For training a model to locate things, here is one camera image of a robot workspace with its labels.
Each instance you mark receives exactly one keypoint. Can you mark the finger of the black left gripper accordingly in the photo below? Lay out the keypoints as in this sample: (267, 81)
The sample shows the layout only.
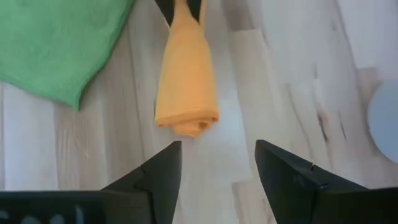
(194, 7)
(166, 9)

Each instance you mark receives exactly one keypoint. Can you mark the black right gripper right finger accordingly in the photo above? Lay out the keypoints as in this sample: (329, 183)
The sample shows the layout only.
(326, 202)

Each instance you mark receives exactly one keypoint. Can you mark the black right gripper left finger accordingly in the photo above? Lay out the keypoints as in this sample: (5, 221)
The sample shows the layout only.
(93, 207)

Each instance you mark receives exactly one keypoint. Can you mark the orange microfiber towel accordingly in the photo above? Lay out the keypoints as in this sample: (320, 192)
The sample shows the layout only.
(186, 77)

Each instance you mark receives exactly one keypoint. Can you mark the green microfiber towel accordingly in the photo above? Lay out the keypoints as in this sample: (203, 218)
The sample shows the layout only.
(56, 43)

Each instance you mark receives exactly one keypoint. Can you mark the grey round disc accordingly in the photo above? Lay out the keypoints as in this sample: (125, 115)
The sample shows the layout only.
(385, 121)

